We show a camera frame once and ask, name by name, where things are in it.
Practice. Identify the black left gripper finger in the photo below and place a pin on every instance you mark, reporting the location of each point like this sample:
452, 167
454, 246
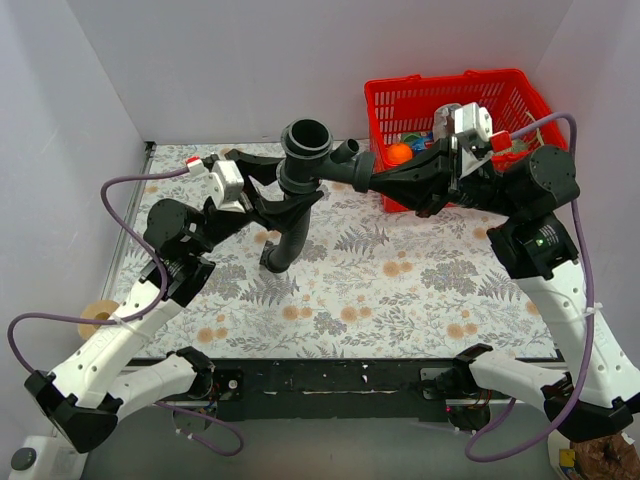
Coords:
283, 215
261, 168

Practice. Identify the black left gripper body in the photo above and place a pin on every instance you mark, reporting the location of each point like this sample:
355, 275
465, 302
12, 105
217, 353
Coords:
245, 191

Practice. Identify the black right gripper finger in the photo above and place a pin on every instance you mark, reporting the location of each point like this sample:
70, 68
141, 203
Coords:
432, 164
425, 197

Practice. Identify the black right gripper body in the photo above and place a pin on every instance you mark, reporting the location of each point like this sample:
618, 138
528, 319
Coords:
451, 178

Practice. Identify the grey tee pipe fitting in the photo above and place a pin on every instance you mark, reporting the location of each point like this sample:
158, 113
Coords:
310, 158

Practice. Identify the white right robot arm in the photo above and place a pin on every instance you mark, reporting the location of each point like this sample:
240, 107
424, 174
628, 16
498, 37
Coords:
539, 255

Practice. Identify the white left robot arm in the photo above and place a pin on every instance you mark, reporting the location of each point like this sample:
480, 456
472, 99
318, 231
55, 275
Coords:
87, 395

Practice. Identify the colourful snack packet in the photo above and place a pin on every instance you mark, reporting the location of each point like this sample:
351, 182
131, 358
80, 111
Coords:
417, 141

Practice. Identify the orange fruit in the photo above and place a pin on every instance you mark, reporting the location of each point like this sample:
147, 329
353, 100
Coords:
399, 153

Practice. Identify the crumpled grey paper bag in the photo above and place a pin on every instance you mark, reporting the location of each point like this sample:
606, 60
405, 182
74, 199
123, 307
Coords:
443, 121

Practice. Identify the green netted melon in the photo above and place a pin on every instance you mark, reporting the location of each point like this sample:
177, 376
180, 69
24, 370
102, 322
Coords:
521, 145

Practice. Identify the red plastic basket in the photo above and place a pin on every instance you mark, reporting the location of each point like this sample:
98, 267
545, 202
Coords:
400, 100

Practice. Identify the floral table mat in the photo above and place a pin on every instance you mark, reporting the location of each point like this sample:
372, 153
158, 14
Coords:
367, 284

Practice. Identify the beige tape roll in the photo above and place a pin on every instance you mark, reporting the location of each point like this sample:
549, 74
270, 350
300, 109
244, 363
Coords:
99, 312

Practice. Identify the brown item in white cup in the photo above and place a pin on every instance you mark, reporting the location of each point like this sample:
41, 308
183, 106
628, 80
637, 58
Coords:
611, 457

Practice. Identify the white grey button device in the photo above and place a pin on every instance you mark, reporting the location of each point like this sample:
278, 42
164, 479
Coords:
46, 457

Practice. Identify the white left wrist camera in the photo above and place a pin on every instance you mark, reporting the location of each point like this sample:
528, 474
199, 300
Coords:
224, 181

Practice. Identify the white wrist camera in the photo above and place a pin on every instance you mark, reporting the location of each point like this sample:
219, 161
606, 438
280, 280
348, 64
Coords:
224, 181
474, 136

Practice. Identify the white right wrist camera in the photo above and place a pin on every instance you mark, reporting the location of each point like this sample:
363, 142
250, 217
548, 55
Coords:
474, 136

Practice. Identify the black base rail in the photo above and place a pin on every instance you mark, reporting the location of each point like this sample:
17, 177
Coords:
278, 389

